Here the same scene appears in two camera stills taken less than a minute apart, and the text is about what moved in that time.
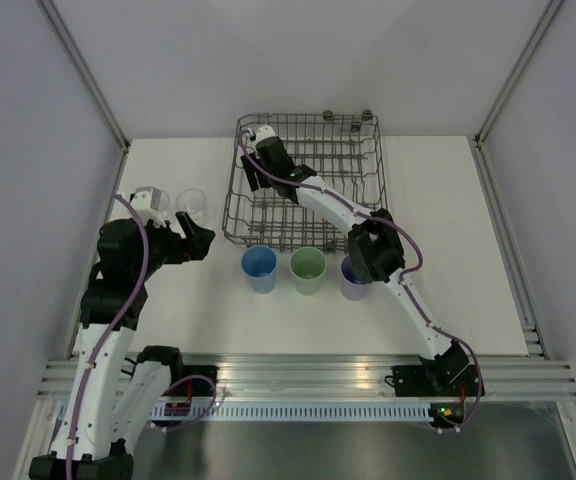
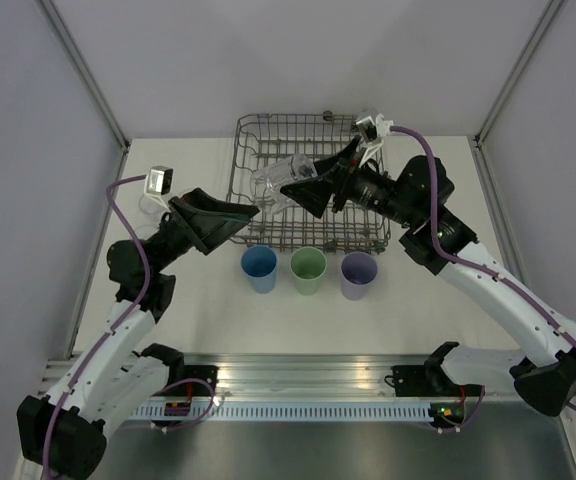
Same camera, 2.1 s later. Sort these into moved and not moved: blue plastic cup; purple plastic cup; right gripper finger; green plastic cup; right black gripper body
Moved: right black gripper body; right gripper finger
Not moved: blue plastic cup; green plastic cup; purple plastic cup
